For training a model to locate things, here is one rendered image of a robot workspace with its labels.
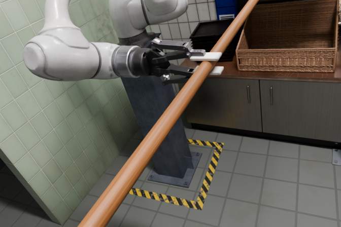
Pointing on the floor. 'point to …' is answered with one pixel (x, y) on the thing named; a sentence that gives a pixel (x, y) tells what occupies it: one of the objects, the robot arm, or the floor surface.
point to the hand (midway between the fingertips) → (207, 63)
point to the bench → (270, 104)
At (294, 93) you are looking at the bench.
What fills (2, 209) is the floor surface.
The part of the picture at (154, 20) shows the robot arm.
